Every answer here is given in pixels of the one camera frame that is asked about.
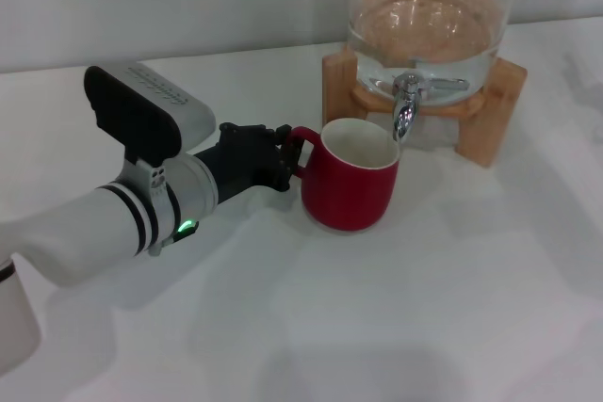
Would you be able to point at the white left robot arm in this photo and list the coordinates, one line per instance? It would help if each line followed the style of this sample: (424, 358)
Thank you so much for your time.
(94, 228)

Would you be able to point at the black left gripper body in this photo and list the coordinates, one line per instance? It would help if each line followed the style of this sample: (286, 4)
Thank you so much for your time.
(245, 157)

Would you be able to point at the wooden dispenser stand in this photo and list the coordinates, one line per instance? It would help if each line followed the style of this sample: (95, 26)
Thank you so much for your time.
(337, 96)

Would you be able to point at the glass water dispenser jar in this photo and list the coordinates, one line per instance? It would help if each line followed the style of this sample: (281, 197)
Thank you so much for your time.
(424, 20)

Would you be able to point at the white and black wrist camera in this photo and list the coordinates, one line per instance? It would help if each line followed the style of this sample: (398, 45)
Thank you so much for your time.
(136, 110)

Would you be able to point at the red ceramic cup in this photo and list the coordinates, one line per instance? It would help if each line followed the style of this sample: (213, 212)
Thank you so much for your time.
(348, 195)

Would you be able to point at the chrome faucet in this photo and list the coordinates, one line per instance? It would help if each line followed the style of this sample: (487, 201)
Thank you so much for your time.
(404, 112)

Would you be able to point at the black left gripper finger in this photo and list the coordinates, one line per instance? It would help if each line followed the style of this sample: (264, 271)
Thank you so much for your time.
(292, 157)
(285, 134)

